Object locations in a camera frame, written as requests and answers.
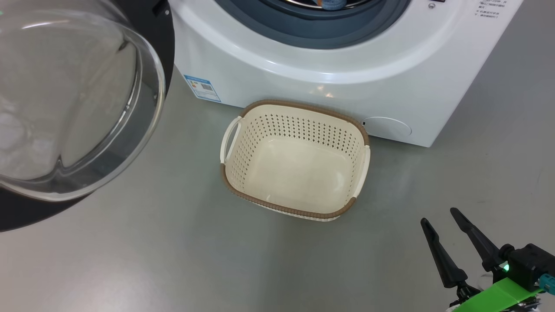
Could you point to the grey rubber door gasket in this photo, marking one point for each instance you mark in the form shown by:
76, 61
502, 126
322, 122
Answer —
312, 32

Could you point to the blue patterned clothes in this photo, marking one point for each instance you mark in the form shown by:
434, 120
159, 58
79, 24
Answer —
331, 4

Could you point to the black round glass washer door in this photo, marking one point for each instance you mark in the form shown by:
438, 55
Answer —
160, 43

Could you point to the white front-load washing machine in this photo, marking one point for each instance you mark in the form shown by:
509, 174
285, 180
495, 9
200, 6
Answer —
303, 73

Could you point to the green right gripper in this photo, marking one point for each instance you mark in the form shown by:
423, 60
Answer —
498, 299

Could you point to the stainless steel washing machine drum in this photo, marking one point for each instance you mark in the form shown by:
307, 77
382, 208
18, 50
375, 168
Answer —
303, 4

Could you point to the cream perforated laundry basket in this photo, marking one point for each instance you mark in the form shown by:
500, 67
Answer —
299, 164

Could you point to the blue energy label sticker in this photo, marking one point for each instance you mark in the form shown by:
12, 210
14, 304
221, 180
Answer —
202, 88

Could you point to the black text instruction label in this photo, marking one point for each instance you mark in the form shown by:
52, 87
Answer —
490, 9

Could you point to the round white filter cover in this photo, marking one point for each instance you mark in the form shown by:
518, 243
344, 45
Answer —
388, 128

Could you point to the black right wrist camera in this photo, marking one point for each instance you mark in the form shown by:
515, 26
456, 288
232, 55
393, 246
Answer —
529, 262

